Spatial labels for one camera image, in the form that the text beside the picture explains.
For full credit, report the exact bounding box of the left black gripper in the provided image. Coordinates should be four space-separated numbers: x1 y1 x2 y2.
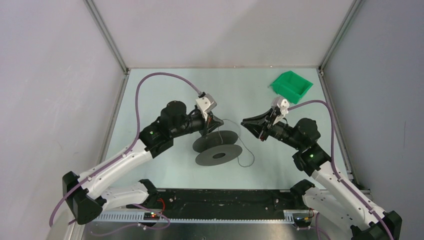
171 110 224 139

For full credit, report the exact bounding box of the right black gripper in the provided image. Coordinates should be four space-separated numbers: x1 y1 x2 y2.
240 107 303 151

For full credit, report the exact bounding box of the thin grey wire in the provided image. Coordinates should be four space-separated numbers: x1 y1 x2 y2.
216 118 256 168

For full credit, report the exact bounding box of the black cable spool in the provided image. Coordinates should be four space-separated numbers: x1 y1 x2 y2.
192 130 243 167

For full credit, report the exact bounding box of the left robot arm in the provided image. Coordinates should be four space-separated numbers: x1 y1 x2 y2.
62 96 224 225

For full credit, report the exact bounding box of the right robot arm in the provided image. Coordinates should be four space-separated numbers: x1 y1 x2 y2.
240 109 402 240

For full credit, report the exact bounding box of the green plastic bin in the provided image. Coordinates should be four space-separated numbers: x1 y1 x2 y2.
269 71 313 104

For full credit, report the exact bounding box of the right circuit board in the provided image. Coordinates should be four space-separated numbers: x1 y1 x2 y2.
293 217 312 229

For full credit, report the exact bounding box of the circuit board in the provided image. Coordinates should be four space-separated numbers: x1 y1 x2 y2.
293 217 312 229
143 212 161 221

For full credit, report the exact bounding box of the left circuit board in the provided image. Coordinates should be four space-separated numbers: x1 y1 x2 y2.
143 212 161 221

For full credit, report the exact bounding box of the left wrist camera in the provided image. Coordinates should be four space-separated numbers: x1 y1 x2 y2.
195 92 217 122

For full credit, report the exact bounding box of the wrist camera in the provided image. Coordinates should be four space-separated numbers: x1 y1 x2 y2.
195 92 217 122
271 96 290 125

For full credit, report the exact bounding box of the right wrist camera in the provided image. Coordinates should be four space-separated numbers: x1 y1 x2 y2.
271 96 290 125

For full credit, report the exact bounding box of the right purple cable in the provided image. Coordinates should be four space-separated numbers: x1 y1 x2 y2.
287 99 395 240

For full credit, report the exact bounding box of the purple cable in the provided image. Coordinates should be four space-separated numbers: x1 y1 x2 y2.
287 99 395 240
48 72 204 228

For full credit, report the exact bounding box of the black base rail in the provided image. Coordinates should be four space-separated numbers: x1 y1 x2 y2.
141 188 308 220

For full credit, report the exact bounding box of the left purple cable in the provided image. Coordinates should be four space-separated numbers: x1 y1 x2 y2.
48 72 204 228

